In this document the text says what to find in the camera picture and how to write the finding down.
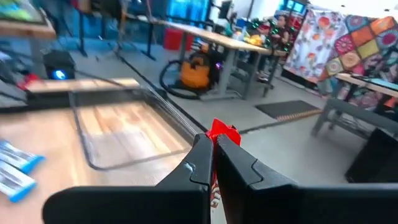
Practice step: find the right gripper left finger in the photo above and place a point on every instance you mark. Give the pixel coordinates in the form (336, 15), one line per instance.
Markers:
(174, 205)

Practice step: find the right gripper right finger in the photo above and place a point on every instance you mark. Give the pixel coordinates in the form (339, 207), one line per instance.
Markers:
(280, 205)

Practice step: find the red candy bar wrapper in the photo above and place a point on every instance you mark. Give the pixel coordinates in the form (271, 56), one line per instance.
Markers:
(224, 132)

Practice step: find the blue white candy bar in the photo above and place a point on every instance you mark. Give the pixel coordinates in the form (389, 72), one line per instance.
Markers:
(15, 183)
(18, 157)

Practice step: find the clear plastic bin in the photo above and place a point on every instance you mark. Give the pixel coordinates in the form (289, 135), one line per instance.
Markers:
(130, 133)

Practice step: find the black floor mat orange edge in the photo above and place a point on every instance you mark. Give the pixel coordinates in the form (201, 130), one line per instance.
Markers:
(286, 109)

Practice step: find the large black box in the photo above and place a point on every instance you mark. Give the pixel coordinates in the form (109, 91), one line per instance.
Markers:
(376, 158)

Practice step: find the grey bench table wooden top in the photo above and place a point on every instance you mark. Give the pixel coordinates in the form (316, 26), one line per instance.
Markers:
(354, 113)

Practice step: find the orange shop vacuum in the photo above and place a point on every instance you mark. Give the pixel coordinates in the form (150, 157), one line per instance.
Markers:
(196, 74)

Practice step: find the white floral cloth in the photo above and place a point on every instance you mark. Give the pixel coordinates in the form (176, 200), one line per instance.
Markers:
(311, 46)

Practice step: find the red storage bin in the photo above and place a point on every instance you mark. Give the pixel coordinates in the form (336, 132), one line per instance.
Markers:
(174, 39)

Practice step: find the yellow bag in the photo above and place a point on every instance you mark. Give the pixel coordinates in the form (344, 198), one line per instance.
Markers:
(255, 40)

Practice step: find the person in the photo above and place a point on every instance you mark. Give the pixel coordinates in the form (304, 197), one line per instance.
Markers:
(280, 34)

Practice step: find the long wooden table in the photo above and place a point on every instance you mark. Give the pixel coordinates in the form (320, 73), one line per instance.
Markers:
(217, 37)

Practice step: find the colourful patchwork quilt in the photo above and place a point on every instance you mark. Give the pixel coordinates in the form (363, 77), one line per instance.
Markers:
(363, 43)

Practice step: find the black computer tower blue light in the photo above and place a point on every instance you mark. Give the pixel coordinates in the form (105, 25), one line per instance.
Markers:
(59, 59)

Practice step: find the small red object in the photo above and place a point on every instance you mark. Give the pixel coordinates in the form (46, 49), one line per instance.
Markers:
(28, 81)

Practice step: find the blue curtain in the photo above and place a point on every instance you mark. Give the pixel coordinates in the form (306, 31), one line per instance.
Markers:
(186, 9)

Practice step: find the blue display screen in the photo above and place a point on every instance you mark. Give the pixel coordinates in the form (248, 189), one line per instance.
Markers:
(293, 6)

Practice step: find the black monitor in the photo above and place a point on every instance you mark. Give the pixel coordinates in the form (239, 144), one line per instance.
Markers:
(225, 9)

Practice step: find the wooden side table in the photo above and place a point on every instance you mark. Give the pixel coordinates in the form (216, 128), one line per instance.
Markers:
(28, 31)

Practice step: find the framed screen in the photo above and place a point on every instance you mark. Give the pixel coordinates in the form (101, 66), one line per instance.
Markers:
(18, 9)

